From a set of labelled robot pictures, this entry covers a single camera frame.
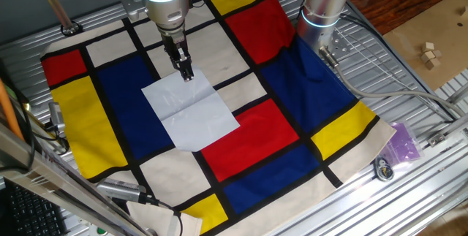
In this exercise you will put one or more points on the orange pole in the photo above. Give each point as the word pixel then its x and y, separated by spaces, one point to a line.
pixel 7 108

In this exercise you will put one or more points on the brown cardboard board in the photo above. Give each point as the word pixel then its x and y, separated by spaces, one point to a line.
pixel 438 24

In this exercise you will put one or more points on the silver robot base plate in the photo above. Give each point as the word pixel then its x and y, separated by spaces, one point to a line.
pixel 340 46

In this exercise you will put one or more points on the aluminium frame bar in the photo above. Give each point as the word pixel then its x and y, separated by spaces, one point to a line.
pixel 55 185

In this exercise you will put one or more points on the purple plastic bag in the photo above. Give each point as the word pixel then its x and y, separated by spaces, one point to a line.
pixel 402 144

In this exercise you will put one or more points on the green button box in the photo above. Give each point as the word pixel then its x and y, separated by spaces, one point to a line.
pixel 101 231

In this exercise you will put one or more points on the colour block tablecloth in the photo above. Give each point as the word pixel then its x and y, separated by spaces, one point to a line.
pixel 256 137

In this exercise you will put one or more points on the white paper sheet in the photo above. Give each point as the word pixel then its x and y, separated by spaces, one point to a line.
pixel 190 119

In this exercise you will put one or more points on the small wooden cube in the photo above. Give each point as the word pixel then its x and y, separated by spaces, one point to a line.
pixel 428 46
pixel 437 53
pixel 427 56
pixel 433 64

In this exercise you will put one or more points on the small grey camera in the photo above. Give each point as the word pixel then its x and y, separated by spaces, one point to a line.
pixel 56 115

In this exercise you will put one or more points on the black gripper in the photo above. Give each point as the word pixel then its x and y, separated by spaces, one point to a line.
pixel 173 40

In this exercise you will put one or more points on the small metal bracket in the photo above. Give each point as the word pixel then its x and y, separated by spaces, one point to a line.
pixel 437 139

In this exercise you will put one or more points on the black keyboard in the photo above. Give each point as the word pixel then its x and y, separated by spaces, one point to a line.
pixel 33 214

